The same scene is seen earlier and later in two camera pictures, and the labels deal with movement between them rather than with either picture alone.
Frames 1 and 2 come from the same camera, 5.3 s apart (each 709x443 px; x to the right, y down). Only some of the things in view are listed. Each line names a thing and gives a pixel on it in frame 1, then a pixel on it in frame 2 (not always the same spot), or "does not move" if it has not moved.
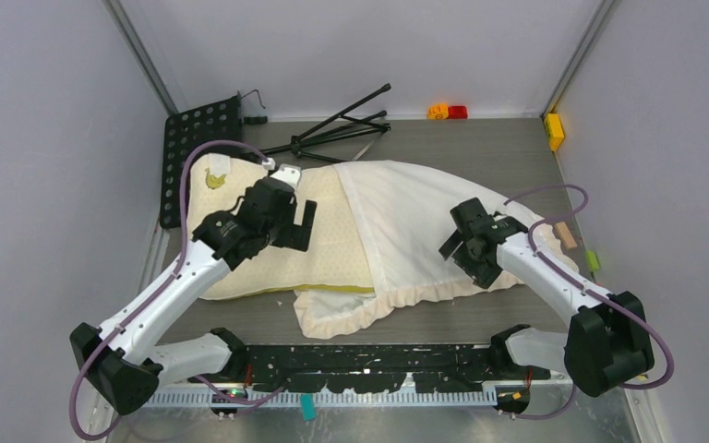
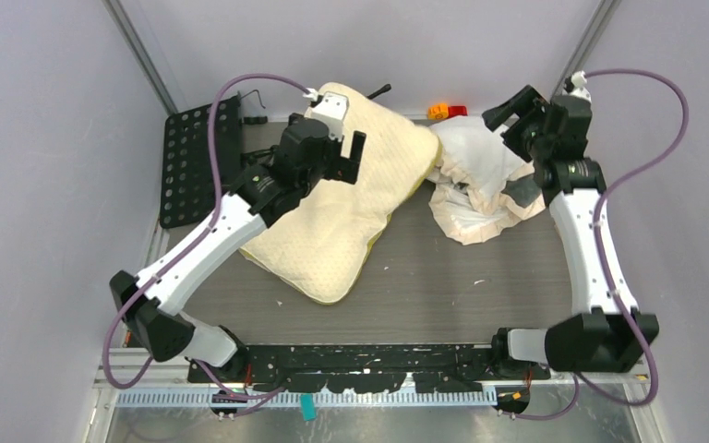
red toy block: x=457 y=112 does not move
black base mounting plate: x=357 y=368 does not move
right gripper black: x=484 y=274 to x=525 y=101
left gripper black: x=299 y=236 to x=345 y=170
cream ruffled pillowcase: x=402 y=214 to x=482 y=185
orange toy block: x=438 y=112 does not move
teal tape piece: x=308 y=407 does not move
